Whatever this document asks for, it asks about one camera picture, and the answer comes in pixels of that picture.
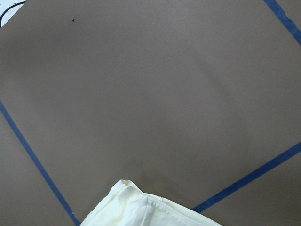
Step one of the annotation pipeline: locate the black cable on white surface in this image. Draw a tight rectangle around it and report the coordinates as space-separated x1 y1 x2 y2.
0 0 26 27

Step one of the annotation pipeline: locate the cream long-sleeve cat shirt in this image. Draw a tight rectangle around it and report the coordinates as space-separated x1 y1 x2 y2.
81 180 219 226

